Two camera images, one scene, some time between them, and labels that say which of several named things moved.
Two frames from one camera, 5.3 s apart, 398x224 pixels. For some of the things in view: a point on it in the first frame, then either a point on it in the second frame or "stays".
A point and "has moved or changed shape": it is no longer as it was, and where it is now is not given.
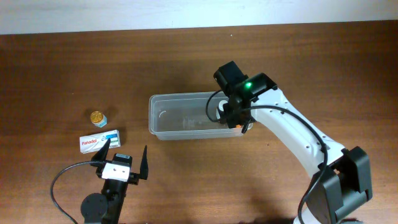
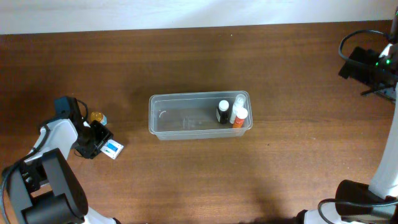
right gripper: [233, 119] -> [355, 64]
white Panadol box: [94, 142] has moved or changed shape
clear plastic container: [183, 115] stays
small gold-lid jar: [98, 119] stays
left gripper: [134, 178] -> [100, 137]
